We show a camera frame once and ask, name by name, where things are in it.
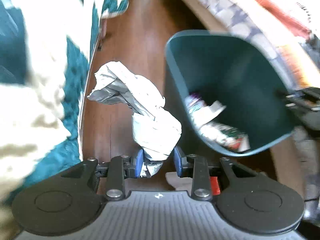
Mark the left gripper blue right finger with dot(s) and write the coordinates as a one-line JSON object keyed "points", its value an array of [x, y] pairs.
{"points": [[180, 161]]}

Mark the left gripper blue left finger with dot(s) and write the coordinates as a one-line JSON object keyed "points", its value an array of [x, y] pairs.
{"points": [[138, 162]]}

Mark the white paper towel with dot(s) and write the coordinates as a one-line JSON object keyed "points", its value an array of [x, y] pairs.
{"points": [[178, 183]]}

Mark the grey white paper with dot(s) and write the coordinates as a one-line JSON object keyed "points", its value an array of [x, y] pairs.
{"points": [[154, 129]]}

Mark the red plastic bag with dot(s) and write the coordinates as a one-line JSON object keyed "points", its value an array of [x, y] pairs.
{"points": [[215, 186]]}

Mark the white yellow bottle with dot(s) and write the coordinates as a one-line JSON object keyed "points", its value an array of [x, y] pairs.
{"points": [[228, 137]]}

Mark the dark teal trash bin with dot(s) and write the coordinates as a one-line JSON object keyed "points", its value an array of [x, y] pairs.
{"points": [[232, 71]]}

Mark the purple white snack wrapper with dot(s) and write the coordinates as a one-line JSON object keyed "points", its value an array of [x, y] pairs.
{"points": [[201, 113]]}

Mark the orange floral bed quilt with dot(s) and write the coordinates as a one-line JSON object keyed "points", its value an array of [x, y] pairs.
{"points": [[285, 31]]}

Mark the teal cream zigzag quilt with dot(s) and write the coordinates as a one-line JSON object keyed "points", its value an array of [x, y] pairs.
{"points": [[46, 52]]}

